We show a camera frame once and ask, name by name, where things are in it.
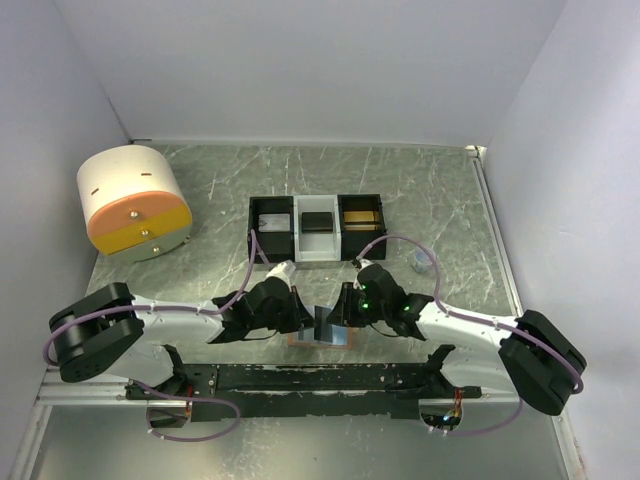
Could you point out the gold card in tray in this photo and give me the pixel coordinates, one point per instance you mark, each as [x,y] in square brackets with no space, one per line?
[362,220]

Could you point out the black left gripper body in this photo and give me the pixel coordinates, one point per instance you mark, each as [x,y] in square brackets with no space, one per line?
[286,319]

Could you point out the black white three-compartment tray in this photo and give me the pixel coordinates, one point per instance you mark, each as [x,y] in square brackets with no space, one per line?
[296,246]

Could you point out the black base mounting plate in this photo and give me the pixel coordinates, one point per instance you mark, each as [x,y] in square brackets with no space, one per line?
[290,406]

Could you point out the black credit card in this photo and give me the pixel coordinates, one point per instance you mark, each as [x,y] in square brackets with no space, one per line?
[322,330]

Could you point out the black card in tray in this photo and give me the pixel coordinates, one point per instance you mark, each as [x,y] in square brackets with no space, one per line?
[316,222]

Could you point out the white orange drawer cabinet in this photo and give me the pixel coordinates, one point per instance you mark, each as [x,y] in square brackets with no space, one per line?
[133,207]

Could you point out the small clear plastic cup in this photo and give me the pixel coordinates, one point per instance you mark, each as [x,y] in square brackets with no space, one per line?
[422,261]

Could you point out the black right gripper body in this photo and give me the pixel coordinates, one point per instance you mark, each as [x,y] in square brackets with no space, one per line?
[364,310]

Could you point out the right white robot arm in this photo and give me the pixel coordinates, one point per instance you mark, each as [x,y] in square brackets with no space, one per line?
[525,355]

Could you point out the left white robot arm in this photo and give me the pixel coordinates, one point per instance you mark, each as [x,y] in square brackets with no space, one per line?
[113,331]

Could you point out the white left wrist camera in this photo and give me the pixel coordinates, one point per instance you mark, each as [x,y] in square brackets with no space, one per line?
[283,271]

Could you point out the white aluminium corner rail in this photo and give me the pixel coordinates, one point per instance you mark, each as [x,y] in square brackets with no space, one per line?
[476,155]

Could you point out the white card in tray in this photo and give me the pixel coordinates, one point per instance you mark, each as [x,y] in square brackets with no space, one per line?
[274,222]

